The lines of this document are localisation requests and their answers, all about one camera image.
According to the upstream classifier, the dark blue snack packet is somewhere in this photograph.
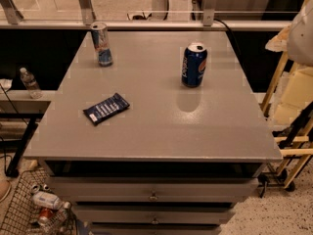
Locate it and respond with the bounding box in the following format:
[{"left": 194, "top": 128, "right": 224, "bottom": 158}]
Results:
[{"left": 83, "top": 93, "right": 130, "bottom": 126}]

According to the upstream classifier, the blue pepsi can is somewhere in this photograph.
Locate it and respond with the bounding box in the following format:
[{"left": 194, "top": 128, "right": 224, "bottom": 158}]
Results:
[{"left": 182, "top": 42, "right": 207, "bottom": 87}]

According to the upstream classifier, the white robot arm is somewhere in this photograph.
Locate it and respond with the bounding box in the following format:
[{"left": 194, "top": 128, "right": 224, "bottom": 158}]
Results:
[{"left": 287, "top": 0, "right": 313, "bottom": 67}]

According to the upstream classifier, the grey drawer cabinet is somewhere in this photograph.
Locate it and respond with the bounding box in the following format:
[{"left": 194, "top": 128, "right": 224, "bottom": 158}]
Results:
[{"left": 25, "top": 31, "right": 281, "bottom": 235}]

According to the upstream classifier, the white bottle in basket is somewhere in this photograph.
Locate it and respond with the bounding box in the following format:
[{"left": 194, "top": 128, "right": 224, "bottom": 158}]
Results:
[{"left": 32, "top": 191, "right": 63, "bottom": 210}]

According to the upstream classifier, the silver blue redbull can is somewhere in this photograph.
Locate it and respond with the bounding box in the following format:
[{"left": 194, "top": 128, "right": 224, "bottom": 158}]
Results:
[{"left": 90, "top": 23, "right": 113, "bottom": 67}]

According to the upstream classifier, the wire mesh basket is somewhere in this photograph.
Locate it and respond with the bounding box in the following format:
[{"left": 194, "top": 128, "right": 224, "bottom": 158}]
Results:
[{"left": 0, "top": 169, "right": 76, "bottom": 235}]

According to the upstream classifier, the black side table frame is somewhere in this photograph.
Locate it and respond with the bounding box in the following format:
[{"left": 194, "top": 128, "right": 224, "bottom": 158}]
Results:
[{"left": 0, "top": 90, "right": 56, "bottom": 178}]

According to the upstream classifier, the red can in basket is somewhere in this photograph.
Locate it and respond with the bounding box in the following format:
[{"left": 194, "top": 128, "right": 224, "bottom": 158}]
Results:
[{"left": 38, "top": 208, "right": 54, "bottom": 225}]

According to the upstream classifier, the clear plastic water bottle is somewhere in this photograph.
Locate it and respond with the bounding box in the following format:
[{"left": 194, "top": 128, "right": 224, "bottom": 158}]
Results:
[{"left": 20, "top": 68, "right": 42, "bottom": 99}]

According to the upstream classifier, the black cable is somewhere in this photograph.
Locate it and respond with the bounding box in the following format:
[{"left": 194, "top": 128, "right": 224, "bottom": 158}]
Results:
[{"left": 213, "top": 18, "right": 244, "bottom": 62}]

